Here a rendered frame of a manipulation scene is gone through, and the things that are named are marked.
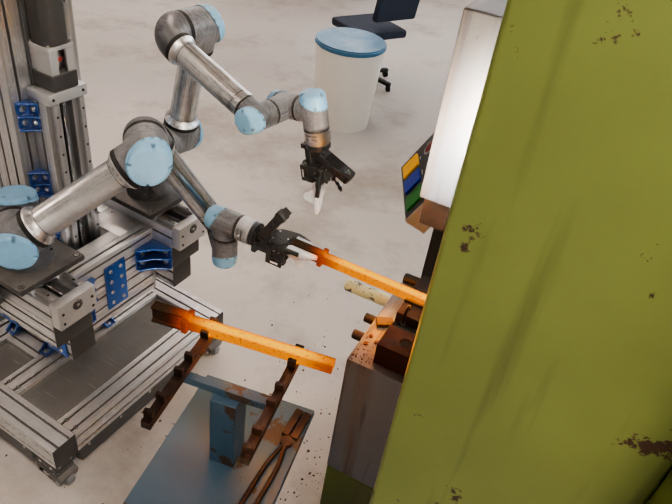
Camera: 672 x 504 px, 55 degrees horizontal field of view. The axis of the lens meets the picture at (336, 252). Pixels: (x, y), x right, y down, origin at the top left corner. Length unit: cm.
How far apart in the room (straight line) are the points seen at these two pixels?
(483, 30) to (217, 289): 221
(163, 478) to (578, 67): 120
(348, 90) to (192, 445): 325
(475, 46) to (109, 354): 184
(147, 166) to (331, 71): 289
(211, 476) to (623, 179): 110
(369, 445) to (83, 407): 108
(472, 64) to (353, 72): 320
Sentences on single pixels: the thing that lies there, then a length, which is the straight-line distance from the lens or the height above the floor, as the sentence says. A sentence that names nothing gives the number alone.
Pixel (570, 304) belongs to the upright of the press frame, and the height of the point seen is 151.
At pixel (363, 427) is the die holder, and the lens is 177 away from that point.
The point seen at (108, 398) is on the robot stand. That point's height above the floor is 23.
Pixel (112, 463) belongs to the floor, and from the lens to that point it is 256.
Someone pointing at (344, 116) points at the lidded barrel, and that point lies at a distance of 458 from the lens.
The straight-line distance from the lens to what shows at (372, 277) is 172.
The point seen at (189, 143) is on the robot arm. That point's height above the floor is 98.
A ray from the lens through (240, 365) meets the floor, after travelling 282.
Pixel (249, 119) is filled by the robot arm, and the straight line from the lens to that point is 177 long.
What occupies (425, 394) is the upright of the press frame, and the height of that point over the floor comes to 121.
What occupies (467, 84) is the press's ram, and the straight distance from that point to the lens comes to 128.
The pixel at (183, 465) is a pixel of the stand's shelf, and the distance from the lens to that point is 160.
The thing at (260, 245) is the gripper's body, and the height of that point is 96.
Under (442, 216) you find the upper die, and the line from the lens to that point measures 146.
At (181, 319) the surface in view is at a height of 103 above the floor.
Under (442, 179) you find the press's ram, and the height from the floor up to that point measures 142.
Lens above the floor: 209
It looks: 37 degrees down
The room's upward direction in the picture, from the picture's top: 9 degrees clockwise
